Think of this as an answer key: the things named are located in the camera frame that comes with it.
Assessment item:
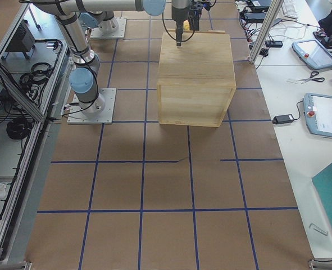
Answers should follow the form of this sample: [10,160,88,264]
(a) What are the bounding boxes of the black power supply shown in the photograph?
[247,0,272,13]

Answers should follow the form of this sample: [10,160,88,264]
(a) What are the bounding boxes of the wooden drawer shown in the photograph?
[168,28,226,35]

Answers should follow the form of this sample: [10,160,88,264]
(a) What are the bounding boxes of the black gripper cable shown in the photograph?
[161,11,199,43]

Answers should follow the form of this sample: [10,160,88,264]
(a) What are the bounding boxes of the black electronics box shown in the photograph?
[2,20,35,60]

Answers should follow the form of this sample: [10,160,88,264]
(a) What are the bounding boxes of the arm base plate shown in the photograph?
[90,17,127,39]
[67,88,116,125]

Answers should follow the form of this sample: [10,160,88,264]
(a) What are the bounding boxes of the small black device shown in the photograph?
[265,40,283,48]

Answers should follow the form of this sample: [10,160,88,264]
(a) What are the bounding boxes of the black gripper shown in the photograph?
[189,0,216,30]
[171,6,193,47]

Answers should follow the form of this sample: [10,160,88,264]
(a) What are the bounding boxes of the coiled black cable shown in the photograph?
[6,115,33,141]

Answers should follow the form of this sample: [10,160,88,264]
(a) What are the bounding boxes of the white keyboard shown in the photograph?
[281,0,298,20]

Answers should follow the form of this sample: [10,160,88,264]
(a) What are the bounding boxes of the black handled scissors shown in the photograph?
[298,71,325,84]

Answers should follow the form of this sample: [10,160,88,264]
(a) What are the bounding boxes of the aluminium upright profile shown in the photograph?
[249,0,283,64]

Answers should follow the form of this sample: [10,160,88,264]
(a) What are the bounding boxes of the light wooden drawer cabinet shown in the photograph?
[157,33,236,127]

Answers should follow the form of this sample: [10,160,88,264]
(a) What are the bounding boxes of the black cable bundle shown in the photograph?
[19,62,56,100]

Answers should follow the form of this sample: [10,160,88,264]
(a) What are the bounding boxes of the toy bread loaf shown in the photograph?
[183,21,190,30]

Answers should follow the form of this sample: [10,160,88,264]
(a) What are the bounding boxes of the far teach pendant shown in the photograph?
[292,39,332,70]

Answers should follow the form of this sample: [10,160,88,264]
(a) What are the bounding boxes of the teach pendant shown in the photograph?
[303,93,332,138]
[292,39,332,70]

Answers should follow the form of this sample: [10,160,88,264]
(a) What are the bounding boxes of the near teach pendant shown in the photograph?
[303,93,332,138]

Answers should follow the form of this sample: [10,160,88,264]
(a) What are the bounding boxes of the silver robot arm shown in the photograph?
[77,1,215,34]
[31,1,166,120]

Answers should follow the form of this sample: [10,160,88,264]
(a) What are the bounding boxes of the metal hex key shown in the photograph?
[309,223,329,236]

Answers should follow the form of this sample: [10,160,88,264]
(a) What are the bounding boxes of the black power adapter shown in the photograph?
[272,114,295,125]

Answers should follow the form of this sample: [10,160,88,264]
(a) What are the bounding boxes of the aluminium side frame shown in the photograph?
[0,1,68,261]

